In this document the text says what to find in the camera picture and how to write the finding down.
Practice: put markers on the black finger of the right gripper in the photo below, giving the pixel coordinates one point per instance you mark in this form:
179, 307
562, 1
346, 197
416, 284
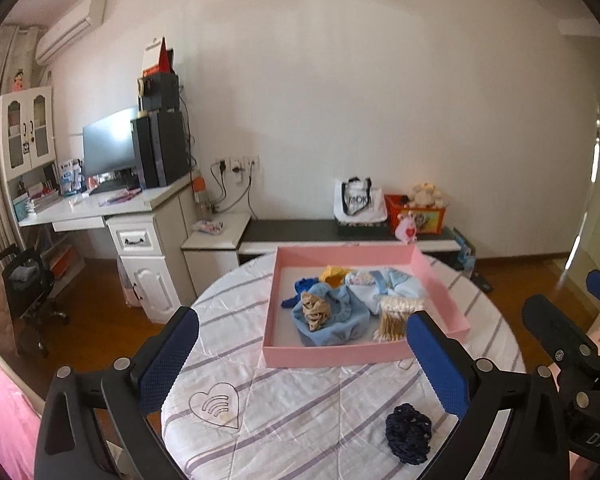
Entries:
578, 380

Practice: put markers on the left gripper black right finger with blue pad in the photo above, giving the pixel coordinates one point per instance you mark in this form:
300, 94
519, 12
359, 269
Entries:
533, 444

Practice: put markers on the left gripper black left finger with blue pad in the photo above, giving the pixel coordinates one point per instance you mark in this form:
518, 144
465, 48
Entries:
70, 443

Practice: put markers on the bag of cotton swabs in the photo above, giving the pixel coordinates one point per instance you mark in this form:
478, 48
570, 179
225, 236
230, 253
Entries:
394, 312

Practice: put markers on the pale blue printed baby garment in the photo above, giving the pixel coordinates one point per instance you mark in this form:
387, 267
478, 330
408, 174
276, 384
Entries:
370, 285

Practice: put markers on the royal blue knitted pouch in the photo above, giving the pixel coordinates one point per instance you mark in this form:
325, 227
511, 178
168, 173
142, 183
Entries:
300, 286

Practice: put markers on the beige fabric scrunchie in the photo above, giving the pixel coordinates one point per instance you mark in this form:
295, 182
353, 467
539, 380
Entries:
316, 311

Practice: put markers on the yellow crocheted toy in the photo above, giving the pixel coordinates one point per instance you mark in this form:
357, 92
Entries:
334, 276

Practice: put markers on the dark navy knitted scrunchie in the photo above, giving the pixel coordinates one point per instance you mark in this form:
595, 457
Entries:
408, 434

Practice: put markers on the white striped quilted cover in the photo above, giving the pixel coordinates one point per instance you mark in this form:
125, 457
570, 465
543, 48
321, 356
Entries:
229, 416

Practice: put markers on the pink bedding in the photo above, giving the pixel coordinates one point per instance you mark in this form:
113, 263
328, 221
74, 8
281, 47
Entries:
19, 427

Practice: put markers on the black office chair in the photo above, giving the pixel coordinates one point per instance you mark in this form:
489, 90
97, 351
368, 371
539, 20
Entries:
29, 284

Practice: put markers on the pink shallow cardboard box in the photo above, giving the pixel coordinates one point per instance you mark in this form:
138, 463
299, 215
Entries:
282, 346

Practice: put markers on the low white side cabinet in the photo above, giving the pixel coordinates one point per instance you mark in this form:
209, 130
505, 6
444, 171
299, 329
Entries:
210, 256

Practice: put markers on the white desk with drawers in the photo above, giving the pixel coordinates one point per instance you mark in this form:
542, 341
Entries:
148, 232

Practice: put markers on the red toy box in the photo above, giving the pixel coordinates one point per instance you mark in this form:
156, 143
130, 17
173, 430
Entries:
428, 220

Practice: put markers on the low black bench shelf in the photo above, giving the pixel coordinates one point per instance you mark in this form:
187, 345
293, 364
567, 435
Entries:
263, 236

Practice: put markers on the cream plush toy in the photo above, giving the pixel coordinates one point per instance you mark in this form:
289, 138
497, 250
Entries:
426, 195

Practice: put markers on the orange cap bottle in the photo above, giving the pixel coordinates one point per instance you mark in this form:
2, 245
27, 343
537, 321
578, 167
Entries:
202, 203

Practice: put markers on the black computer tower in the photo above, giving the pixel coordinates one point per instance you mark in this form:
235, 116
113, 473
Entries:
161, 154

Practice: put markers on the black computer monitor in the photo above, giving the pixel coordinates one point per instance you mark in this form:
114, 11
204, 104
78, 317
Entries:
108, 143

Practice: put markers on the white tote bag black print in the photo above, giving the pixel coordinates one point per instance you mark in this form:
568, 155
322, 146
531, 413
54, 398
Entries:
359, 201

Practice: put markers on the white glass door cabinet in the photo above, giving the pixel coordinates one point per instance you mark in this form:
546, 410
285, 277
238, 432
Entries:
27, 139

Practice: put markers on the black box on tower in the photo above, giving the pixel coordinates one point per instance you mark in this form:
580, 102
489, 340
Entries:
159, 91

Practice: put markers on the wall power outlet strip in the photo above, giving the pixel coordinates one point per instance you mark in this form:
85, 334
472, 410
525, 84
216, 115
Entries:
244, 163

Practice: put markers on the white wall air conditioner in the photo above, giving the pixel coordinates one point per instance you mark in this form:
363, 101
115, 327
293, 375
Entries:
79, 22

